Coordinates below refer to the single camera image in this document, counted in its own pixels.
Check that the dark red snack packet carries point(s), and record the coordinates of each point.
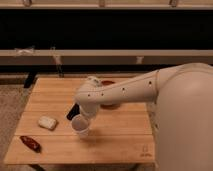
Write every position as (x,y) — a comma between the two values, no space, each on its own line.
(31,143)

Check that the wooden table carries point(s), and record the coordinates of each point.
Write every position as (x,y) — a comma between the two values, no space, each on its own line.
(121,135)

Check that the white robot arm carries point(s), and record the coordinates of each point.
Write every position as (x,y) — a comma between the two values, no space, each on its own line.
(183,117)

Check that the white wrapped snack bar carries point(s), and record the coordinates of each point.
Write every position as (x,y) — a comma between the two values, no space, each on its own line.
(47,122)

